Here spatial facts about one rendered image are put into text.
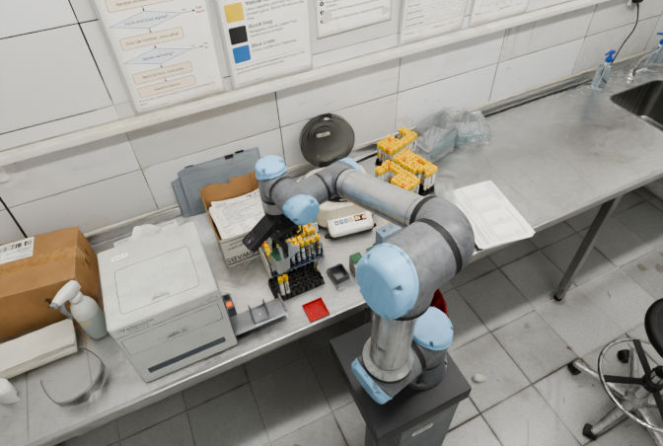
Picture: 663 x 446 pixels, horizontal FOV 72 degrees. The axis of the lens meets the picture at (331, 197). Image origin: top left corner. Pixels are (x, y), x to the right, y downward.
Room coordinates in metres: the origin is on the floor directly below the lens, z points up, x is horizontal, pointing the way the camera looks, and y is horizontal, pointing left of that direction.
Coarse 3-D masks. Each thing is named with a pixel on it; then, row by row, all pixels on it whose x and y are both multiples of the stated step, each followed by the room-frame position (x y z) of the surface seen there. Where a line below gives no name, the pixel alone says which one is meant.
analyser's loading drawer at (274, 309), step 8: (280, 296) 0.82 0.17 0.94; (264, 304) 0.78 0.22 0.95; (272, 304) 0.80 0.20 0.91; (280, 304) 0.80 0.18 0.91; (248, 312) 0.78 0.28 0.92; (256, 312) 0.78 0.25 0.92; (264, 312) 0.78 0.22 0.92; (272, 312) 0.77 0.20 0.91; (280, 312) 0.77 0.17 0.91; (232, 320) 0.75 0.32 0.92; (240, 320) 0.75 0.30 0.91; (248, 320) 0.75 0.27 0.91; (256, 320) 0.75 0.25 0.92; (264, 320) 0.75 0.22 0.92; (272, 320) 0.75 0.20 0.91; (240, 328) 0.72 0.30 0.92; (248, 328) 0.72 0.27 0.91
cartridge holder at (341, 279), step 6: (336, 264) 0.97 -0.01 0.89; (330, 270) 0.93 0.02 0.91; (336, 270) 0.94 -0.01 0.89; (342, 270) 0.94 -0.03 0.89; (330, 276) 0.92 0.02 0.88; (336, 276) 0.92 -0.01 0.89; (342, 276) 0.90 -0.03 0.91; (348, 276) 0.90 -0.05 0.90; (336, 282) 0.89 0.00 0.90; (342, 282) 0.89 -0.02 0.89; (348, 282) 0.89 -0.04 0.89; (342, 288) 0.87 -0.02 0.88
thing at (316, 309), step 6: (318, 300) 0.83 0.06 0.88; (306, 306) 0.81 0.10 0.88; (312, 306) 0.81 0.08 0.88; (318, 306) 0.81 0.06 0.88; (324, 306) 0.81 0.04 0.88; (306, 312) 0.79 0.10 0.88; (312, 312) 0.79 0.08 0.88; (318, 312) 0.79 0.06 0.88; (324, 312) 0.79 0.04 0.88; (312, 318) 0.77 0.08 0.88; (318, 318) 0.77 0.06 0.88
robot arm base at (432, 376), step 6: (444, 360) 0.55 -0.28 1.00; (438, 366) 0.53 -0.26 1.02; (444, 366) 0.54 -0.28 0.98; (426, 372) 0.52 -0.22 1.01; (432, 372) 0.52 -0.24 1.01; (438, 372) 0.52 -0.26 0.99; (444, 372) 0.54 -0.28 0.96; (420, 378) 0.52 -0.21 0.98; (426, 378) 0.51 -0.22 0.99; (432, 378) 0.51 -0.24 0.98; (438, 378) 0.52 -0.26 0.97; (408, 384) 0.51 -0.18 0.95; (414, 384) 0.51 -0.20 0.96; (420, 384) 0.51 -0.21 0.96; (426, 384) 0.51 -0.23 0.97; (432, 384) 0.51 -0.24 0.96
